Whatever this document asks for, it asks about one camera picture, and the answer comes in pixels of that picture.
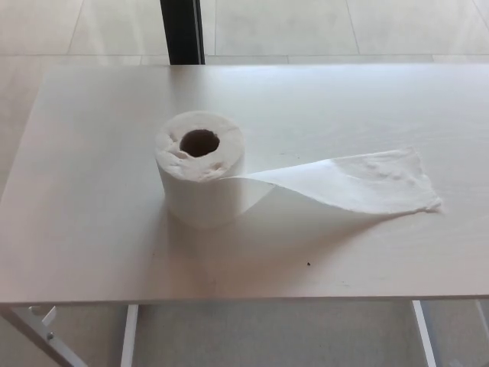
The white toilet paper roll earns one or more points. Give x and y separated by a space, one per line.
202 191

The white table leg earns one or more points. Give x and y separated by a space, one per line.
424 336
129 336

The black vertical post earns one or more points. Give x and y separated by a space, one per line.
179 30

